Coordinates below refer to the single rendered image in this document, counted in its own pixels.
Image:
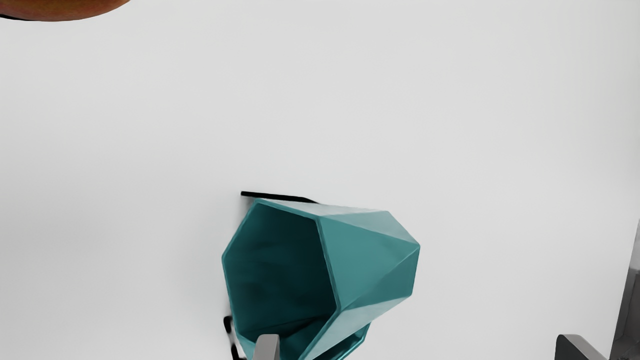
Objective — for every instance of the teal faceted mug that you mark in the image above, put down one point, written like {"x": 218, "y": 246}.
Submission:
{"x": 350, "y": 260}

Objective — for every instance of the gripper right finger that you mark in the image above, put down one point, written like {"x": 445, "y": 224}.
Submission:
{"x": 575, "y": 350}

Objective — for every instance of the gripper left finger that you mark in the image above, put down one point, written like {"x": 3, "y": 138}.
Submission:
{"x": 266, "y": 348}

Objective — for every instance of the orange round fruit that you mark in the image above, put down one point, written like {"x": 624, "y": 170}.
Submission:
{"x": 60, "y": 7}

